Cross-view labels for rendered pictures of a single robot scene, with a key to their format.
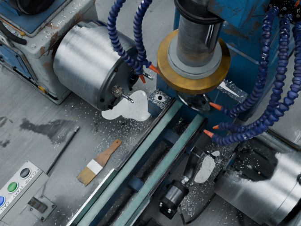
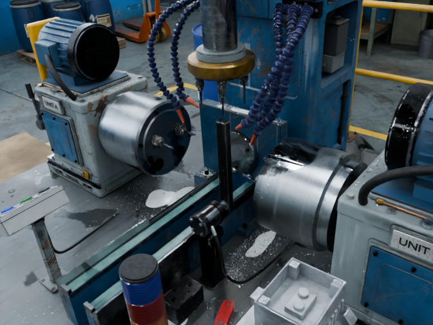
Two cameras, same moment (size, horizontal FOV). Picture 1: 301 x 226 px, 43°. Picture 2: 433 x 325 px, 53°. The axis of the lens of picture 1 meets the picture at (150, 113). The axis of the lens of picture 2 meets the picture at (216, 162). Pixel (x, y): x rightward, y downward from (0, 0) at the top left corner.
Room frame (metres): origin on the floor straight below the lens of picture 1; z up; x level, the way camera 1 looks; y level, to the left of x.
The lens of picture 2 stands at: (-0.62, -0.17, 1.68)
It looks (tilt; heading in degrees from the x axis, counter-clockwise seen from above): 31 degrees down; 5
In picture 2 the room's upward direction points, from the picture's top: 4 degrees counter-clockwise
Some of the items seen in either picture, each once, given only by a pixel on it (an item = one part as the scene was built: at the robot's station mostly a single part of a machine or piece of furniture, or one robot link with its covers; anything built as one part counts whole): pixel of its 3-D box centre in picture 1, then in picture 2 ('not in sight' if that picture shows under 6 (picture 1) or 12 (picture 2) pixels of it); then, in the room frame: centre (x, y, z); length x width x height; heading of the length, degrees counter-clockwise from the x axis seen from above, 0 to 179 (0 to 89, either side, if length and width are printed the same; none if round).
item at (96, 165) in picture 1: (100, 160); not in sight; (0.39, 0.18, 0.80); 0.21 x 0.05 x 0.01; 140
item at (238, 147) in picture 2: (192, 97); (236, 153); (0.54, -0.14, 1.02); 0.15 x 0.02 x 0.15; 54
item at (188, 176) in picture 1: (191, 166); (224, 167); (0.28, -0.11, 1.12); 0.04 x 0.03 x 0.26; 144
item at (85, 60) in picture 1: (89, 57); (136, 128); (0.68, 0.20, 1.04); 0.37 x 0.25 x 0.25; 54
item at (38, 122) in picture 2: not in sight; (44, 106); (0.82, 0.57, 1.07); 0.08 x 0.07 x 0.20; 144
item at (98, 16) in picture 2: not in sight; (67, 25); (5.12, 2.20, 0.37); 1.20 x 0.80 x 0.74; 139
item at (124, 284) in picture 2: not in sight; (141, 280); (-0.15, 0.00, 1.19); 0.06 x 0.06 x 0.04
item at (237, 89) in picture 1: (201, 89); (249, 156); (0.59, -0.17, 0.97); 0.30 x 0.11 x 0.34; 54
